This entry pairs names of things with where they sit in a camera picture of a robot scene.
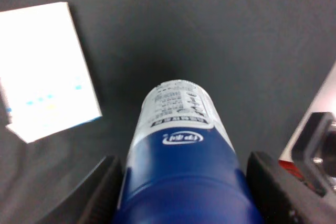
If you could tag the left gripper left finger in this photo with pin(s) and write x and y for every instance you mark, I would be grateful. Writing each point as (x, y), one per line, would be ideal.
(94, 199)

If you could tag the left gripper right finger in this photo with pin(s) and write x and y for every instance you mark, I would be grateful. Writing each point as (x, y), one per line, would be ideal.
(281, 197)

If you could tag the blue white bottle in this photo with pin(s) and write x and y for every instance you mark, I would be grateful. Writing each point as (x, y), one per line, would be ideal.
(181, 166)

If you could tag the red white box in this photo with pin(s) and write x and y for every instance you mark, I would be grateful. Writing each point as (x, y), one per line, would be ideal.
(311, 149)

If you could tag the white blue carton box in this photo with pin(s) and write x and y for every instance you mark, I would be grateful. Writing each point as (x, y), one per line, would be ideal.
(45, 82)

